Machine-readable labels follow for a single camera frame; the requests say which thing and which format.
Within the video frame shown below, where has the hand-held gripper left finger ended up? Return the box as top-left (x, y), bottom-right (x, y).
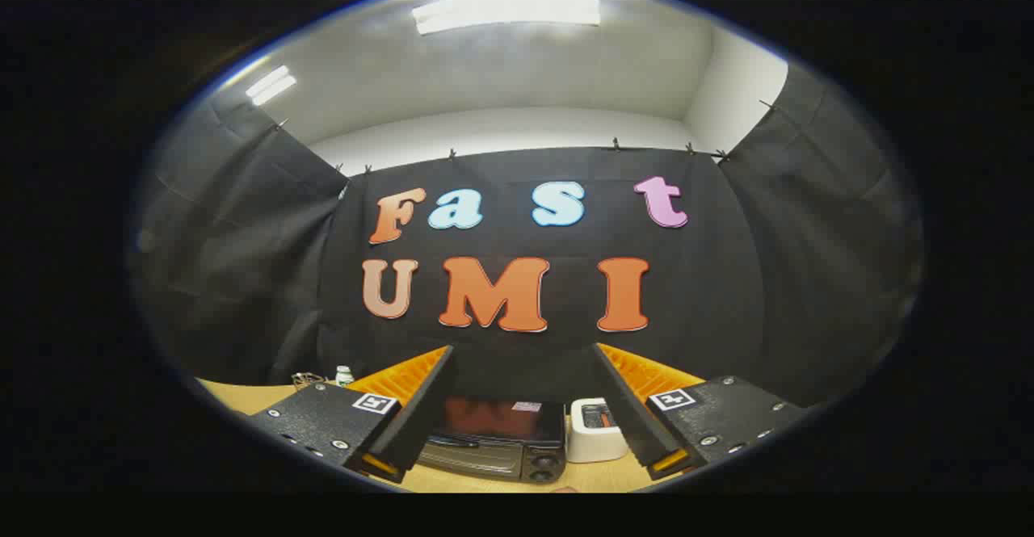
top-left (246, 345), bottom-right (456, 485)

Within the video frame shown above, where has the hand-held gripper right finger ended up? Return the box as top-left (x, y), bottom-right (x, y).
top-left (592, 342), bottom-right (809, 481)

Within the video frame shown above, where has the long ceiling light panel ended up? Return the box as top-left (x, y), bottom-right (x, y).
top-left (410, 0), bottom-right (603, 36)

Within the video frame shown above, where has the white countertop appliance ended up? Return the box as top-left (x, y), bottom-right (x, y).
top-left (565, 397), bottom-right (631, 464)

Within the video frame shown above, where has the small ceiling light panel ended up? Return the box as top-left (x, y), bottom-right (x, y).
top-left (245, 65), bottom-right (298, 107)

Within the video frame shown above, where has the black toaster oven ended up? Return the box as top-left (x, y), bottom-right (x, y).
top-left (416, 396), bottom-right (568, 485)

